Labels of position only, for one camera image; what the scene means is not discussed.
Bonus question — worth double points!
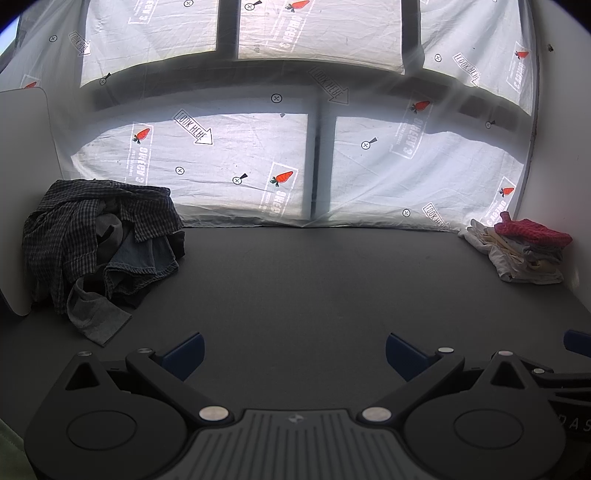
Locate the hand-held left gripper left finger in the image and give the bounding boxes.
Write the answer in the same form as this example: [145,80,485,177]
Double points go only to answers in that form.
[64,331,235,426]

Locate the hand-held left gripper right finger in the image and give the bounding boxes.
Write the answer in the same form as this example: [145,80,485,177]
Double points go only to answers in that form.
[355,331,532,426]

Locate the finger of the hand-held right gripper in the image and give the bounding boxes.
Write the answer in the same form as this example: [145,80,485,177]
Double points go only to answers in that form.
[531,366,591,394]
[563,329,591,360]

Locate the blue plaid shirt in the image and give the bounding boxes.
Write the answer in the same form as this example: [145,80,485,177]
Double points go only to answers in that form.
[23,179,185,315]

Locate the navy garment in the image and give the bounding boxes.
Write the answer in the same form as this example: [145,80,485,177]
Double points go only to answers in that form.
[122,284,155,309]

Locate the grey folded garment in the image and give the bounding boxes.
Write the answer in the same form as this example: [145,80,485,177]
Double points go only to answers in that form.
[522,242,564,267]

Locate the blue denim jeans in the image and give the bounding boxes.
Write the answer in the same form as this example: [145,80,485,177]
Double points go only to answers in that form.
[104,233,180,296]

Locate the red knitted cloth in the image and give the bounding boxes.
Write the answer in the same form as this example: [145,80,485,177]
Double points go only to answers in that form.
[494,211,573,247]

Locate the cream folded garment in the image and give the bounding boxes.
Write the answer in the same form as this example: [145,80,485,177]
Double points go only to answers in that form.
[458,219,566,284]

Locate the pale green cloth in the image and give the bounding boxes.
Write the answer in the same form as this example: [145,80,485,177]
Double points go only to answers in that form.
[0,415,35,480]

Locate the white printed curtain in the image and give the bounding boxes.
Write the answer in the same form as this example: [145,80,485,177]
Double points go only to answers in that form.
[0,0,541,232]

